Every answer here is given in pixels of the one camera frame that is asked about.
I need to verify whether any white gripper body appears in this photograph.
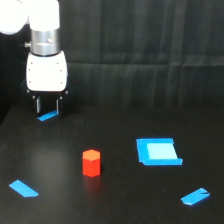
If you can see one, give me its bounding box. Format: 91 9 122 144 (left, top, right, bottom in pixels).
21 51 74 98

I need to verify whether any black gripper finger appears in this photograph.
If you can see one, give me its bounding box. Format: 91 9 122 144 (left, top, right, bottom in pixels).
56 96 66 116
32 95 41 114

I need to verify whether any red hexagonal block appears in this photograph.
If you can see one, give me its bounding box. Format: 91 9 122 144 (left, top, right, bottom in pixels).
82 149 101 177

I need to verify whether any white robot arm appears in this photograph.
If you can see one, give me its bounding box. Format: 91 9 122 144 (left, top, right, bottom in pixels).
0 0 70 114

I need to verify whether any blue tape strip back left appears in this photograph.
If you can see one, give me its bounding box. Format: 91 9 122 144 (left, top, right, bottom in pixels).
37 110 58 121

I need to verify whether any blue tape strip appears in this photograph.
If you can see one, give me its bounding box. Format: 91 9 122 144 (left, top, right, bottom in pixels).
37 110 58 121
181 188 210 206
9 180 38 198

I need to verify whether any black curtain backdrop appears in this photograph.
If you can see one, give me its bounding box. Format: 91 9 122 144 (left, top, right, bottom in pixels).
0 0 224 111

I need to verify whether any blue tape strip front left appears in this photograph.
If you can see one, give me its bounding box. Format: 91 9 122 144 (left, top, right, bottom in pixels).
9 180 38 198

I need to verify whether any blue tape square marker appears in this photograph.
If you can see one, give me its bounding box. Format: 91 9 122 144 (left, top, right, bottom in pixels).
136 138 183 166

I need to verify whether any blue tape strip front right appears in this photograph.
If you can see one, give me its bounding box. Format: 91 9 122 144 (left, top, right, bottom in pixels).
181 188 210 206

